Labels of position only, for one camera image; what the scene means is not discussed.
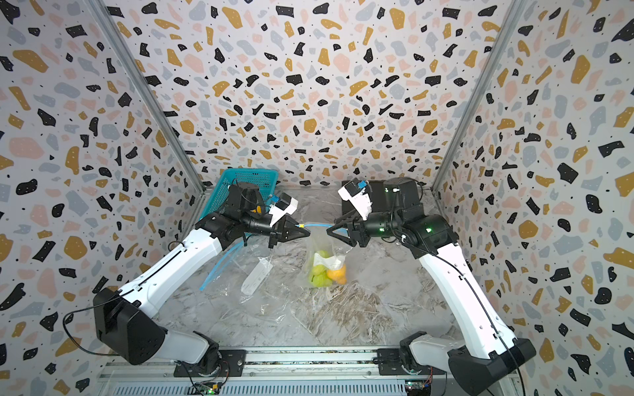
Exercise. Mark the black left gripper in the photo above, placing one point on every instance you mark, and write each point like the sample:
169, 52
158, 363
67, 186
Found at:
282, 233

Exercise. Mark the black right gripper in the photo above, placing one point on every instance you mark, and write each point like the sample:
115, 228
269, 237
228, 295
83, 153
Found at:
356, 227

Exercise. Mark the clear zip-top bag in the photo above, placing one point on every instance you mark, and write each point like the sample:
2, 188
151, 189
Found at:
230, 271
319, 240

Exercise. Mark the green pear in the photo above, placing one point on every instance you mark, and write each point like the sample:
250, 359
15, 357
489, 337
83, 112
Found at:
319, 277

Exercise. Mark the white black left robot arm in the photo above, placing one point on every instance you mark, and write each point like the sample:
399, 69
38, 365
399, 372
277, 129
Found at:
124, 318

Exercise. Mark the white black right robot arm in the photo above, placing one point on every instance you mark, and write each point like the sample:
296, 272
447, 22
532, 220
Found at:
489, 350

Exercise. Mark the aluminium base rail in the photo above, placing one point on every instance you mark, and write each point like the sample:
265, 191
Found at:
307, 370

